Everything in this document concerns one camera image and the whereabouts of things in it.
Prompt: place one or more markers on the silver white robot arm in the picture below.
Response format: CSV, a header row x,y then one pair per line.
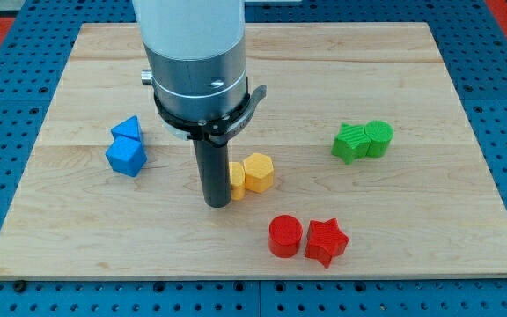
x,y
197,55

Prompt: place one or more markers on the green star block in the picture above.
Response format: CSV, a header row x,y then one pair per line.
x,y
350,143

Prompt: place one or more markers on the red star block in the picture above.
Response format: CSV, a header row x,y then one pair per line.
x,y
325,241

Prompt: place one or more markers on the yellow hexagon block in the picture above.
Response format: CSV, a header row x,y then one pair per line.
x,y
259,172

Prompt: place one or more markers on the yellow block behind tool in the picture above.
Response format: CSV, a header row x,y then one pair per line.
x,y
238,181

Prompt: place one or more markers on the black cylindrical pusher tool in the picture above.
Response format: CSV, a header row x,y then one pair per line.
x,y
213,166

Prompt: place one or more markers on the red cylinder block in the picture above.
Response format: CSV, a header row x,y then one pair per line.
x,y
284,236

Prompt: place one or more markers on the blue cube block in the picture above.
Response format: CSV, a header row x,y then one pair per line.
x,y
126,155

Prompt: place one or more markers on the blue triangle block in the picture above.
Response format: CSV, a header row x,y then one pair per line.
x,y
130,128

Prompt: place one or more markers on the green cylinder block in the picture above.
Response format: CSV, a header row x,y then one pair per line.
x,y
380,134

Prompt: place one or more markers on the light wooden board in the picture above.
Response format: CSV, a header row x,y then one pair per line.
x,y
428,208

